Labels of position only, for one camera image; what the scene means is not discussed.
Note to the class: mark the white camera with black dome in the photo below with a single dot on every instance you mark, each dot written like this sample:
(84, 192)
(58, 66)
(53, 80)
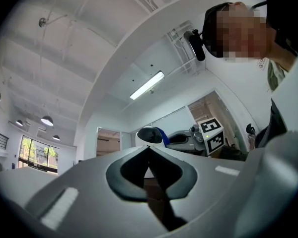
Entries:
(149, 135)

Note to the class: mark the black head-worn camera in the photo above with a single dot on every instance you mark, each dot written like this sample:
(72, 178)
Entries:
(197, 44)

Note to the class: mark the large window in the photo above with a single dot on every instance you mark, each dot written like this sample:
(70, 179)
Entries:
(38, 154)

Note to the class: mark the blue cloth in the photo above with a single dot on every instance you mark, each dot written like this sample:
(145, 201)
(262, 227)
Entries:
(164, 136)

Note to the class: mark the long fluorescent ceiling light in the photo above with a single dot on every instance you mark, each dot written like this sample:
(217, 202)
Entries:
(147, 84)

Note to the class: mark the metal ceiling mount disc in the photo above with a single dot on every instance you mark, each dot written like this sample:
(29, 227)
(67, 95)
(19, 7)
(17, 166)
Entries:
(42, 22)

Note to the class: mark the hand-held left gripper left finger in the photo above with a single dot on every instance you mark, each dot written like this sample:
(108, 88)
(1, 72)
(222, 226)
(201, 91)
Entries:
(89, 195)

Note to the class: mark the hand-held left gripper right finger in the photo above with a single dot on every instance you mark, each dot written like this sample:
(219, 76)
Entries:
(208, 182)

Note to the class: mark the large dome pendant lamp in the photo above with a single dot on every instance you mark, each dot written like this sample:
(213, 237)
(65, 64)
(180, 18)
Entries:
(47, 121)

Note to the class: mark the person's head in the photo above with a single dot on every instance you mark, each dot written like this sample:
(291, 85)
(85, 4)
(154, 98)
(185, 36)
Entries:
(241, 31)

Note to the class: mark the person's pale green jacket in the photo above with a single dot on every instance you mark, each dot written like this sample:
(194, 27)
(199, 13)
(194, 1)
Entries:
(275, 74)

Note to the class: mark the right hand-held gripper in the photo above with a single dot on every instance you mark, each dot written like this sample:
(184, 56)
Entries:
(213, 140)

